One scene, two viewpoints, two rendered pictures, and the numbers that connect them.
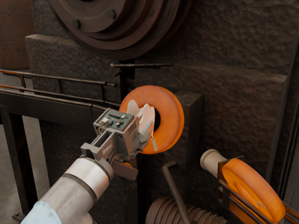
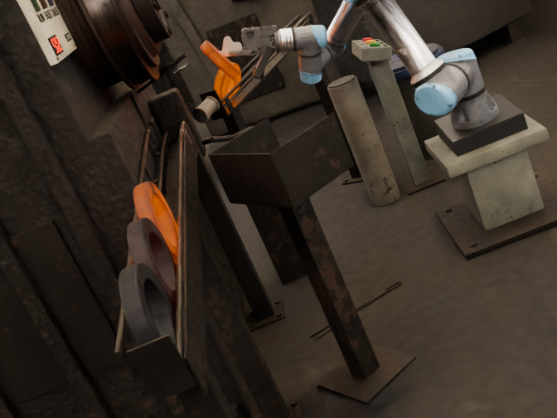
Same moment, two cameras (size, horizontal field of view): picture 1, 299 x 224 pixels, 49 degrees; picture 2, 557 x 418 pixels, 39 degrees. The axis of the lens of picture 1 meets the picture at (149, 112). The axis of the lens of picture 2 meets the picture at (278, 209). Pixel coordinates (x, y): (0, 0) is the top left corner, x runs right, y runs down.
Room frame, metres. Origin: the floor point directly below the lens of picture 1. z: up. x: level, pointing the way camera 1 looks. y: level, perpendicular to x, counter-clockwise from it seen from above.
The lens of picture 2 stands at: (1.85, 2.25, 1.17)
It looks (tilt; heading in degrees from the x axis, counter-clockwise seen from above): 19 degrees down; 243
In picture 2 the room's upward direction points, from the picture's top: 24 degrees counter-clockwise
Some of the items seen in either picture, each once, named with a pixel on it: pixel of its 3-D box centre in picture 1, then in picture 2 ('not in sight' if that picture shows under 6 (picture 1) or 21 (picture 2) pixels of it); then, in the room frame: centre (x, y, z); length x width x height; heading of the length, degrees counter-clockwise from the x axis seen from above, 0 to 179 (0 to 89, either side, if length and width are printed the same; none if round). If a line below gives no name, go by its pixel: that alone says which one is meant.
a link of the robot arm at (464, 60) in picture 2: not in sight; (458, 71); (0.17, 0.49, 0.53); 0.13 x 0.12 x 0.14; 15
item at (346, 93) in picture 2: not in sight; (364, 142); (0.14, -0.15, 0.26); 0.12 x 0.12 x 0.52
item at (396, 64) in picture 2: not in sight; (421, 103); (-0.30, -0.28, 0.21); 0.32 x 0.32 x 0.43
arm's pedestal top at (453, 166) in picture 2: not in sight; (482, 140); (0.15, 0.48, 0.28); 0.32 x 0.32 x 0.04; 57
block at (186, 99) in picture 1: (183, 132); (177, 127); (0.86, -0.10, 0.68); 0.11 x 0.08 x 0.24; 149
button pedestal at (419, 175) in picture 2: not in sight; (396, 112); (-0.02, -0.10, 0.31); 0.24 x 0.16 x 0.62; 59
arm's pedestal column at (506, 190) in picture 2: not in sight; (496, 181); (0.15, 0.48, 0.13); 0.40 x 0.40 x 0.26; 57
